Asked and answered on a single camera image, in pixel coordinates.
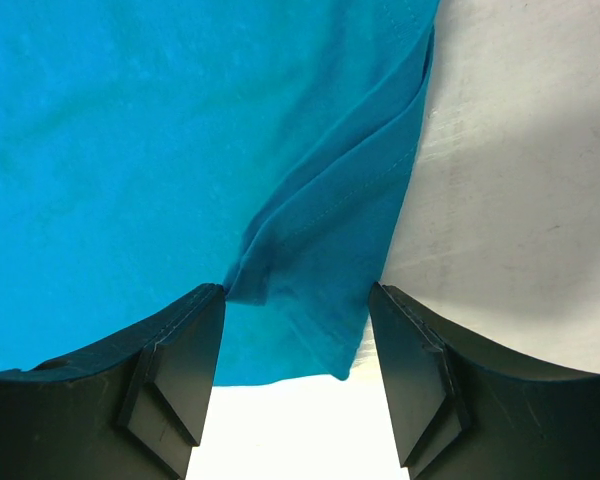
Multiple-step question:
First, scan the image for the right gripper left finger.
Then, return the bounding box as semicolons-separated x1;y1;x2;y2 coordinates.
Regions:
0;284;226;479

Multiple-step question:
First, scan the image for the blue t-shirt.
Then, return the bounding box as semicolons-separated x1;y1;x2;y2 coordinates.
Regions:
0;1;438;386

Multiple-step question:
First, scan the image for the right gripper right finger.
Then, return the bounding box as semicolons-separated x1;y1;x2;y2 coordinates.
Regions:
369;284;600;479

